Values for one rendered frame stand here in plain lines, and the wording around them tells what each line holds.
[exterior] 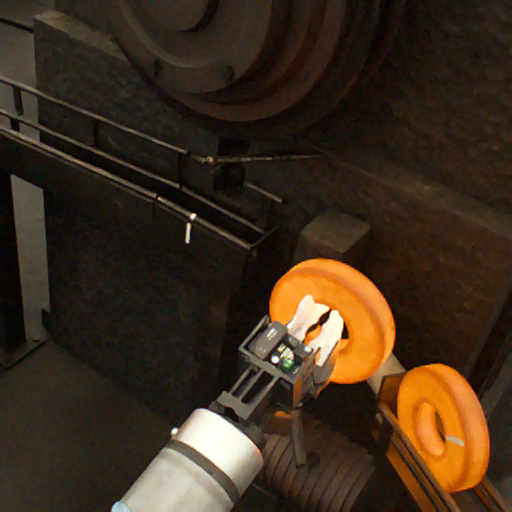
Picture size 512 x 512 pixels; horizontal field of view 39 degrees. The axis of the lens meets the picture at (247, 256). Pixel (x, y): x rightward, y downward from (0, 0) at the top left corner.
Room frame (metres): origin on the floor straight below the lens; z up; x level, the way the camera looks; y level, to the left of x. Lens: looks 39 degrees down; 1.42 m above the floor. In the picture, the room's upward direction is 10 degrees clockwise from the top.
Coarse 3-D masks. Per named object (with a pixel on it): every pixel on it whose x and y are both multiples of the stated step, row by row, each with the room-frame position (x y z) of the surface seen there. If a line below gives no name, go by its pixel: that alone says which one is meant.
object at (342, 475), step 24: (288, 432) 0.69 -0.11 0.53; (312, 432) 0.70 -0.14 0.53; (336, 432) 0.71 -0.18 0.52; (264, 456) 0.66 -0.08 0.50; (288, 456) 0.66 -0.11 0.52; (336, 456) 0.66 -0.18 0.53; (360, 456) 0.67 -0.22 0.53; (264, 480) 0.66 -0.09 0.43; (288, 480) 0.63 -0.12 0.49; (312, 480) 0.63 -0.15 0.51; (336, 480) 0.63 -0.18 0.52; (360, 480) 0.63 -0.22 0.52; (240, 504) 0.68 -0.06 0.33; (264, 504) 0.66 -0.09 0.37; (288, 504) 0.70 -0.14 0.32; (312, 504) 0.61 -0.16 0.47; (336, 504) 0.60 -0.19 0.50
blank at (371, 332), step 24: (312, 264) 0.65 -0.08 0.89; (336, 264) 0.65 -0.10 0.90; (288, 288) 0.65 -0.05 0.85; (312, 288) 0.63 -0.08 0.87; (336, 288) 0.62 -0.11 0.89; (360, 288) 0.62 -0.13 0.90; (288, 312) 0.64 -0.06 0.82; (360, 312) 0.60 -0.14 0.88; (384, 312) 0.61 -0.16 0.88; (312, 336) 0.63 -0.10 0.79; (360, 336) 0.60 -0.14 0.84; (384, 336) 0.59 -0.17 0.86; (360, 360) 0.59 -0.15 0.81; (384, 360) 0.59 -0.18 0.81
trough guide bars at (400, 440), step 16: (384, 416) 0.63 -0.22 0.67; (384, 432) 0.62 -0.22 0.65; (400, 432) 0.60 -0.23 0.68; (384, 448) 0.61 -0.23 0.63; (400, 448) 0.59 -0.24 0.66; (416, 464) 0.56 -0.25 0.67; (416, 480) 0.55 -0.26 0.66; (432, 480) 0.53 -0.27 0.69; (432, 496) 0.52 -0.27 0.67; (448, 496) 0.51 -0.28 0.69; (480, 496) 0.53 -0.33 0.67; (496, 496) 0.52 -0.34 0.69
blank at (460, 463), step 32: (416, 384) 0.64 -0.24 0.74; (448, 384) 0.60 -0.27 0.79; (416, 416) 0.62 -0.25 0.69; (448, 416) 0.58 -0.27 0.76; (480, 416) 0.57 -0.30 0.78; (416, 448) 0.60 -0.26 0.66; (448, 448) 0.56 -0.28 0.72; (480, 448) 0.54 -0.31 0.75; (448, 480) 0.54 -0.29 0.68; (480, 480) 0.53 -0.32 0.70
